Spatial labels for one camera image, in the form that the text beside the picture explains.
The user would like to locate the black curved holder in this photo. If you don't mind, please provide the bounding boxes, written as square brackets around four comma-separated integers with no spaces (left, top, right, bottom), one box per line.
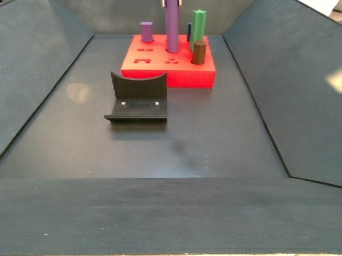
[104,73,167,122]

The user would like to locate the blue block peg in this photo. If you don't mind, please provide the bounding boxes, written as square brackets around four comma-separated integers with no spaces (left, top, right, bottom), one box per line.
[187,22,192,42]

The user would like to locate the purple square peg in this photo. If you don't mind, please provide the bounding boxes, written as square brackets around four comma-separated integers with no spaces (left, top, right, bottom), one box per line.
[140,22,153,42]

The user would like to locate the green star peg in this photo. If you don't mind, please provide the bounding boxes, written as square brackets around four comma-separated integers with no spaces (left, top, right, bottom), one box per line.
[189,9,207,49]

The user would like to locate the tall purple round peg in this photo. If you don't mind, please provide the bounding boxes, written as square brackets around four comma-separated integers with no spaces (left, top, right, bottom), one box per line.
[164,0,179,53]

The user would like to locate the red peg board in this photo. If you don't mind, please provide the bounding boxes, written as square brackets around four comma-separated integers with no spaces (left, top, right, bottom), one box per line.
[120,35,216,89]

